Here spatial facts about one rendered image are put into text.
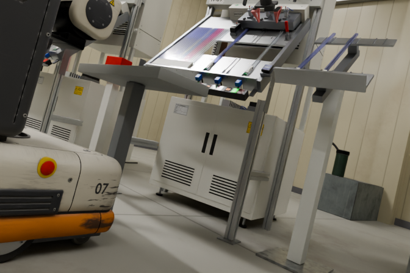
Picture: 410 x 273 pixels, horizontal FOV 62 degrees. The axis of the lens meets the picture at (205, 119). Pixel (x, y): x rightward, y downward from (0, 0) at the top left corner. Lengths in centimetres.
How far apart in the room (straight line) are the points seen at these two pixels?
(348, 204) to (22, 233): 315
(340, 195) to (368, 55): 213
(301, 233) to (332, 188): 226
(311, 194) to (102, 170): 86
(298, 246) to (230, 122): 77
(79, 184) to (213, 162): 107
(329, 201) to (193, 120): 211
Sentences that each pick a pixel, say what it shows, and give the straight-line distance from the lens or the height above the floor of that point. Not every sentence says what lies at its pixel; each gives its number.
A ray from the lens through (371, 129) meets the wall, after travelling 480.
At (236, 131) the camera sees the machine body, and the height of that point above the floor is 49.
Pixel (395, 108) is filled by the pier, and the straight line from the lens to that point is 456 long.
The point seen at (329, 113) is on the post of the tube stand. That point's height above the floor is 64.
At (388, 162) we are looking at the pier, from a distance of 447.
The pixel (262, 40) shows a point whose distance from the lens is 197.
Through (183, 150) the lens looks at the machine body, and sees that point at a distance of 206.
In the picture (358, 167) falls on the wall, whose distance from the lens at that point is 478.
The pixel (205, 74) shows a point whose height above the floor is 72.
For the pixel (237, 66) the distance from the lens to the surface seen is 174.
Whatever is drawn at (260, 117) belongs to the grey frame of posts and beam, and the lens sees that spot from 155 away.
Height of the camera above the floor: 40
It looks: 3 degrees up
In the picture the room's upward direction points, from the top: 14 degrees clockwise
